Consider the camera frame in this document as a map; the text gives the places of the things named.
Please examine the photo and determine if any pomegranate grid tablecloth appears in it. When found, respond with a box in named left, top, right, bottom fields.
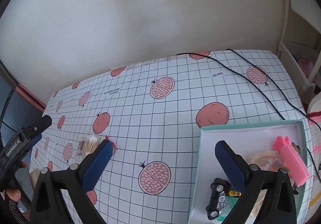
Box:
left=29, top=50, right=311, bottom=223

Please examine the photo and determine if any person's left hand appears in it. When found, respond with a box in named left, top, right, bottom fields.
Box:
left=5, top=189, right=21, bottom=202

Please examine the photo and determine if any pink hair roller clip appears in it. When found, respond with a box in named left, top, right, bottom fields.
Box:
left=273, top=136, right=310, bottom=187

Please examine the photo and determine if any cotton swab bag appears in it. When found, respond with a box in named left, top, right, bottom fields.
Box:
left=75, top=135, right=100, bottom=164

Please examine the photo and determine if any white shelf unit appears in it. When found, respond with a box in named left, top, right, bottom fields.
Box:
left=277, top=0, right=320, bottom=104

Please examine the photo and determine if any black toy car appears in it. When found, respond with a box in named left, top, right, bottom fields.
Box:
left=206, top=178, right=231, bottom=220

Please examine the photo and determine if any black gold robot figure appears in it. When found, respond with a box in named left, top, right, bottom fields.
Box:
left=292, top=142, right=301, bottom=154

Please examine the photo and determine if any teal white shallow box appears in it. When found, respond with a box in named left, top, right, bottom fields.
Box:
left=188, top=120, right=313, bottom=223

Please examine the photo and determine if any black cable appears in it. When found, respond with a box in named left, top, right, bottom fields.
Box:
left=175, top=52, right=285, bottom=120
left=225, top=48, right=321, bottom=174

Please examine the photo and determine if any crocheted pink white mat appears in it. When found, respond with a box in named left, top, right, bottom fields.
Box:
left=305, top=121, right=320, bottom=223

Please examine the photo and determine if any orange snack packet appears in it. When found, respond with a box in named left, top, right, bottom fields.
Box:
left=105, top=135, right=118, bottom=154

